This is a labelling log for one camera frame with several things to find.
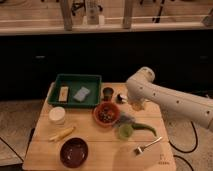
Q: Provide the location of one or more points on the green small cup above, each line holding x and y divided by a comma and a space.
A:
125, 131

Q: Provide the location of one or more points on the tan wooden block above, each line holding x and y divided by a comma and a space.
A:
63, 94

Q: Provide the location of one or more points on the dark paper cup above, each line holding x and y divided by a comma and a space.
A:
107, 93

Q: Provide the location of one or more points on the dark maroon bowl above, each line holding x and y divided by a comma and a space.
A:
74, 152

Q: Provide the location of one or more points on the green plastic tray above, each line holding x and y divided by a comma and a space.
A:
74, 82

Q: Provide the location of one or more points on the grey cloth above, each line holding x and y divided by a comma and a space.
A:
123, 118

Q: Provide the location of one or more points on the orange bowl with grapes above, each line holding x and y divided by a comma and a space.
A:
106, 114

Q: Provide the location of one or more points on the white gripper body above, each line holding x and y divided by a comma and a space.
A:
135, 99

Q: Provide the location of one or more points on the yellow corn cob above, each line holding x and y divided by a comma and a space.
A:
62, 134

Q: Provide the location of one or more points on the blue sponge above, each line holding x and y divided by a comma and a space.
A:
81, 94

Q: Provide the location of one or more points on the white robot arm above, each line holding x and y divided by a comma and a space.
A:
198, 109

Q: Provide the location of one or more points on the silver fork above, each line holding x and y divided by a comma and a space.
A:
140, 149

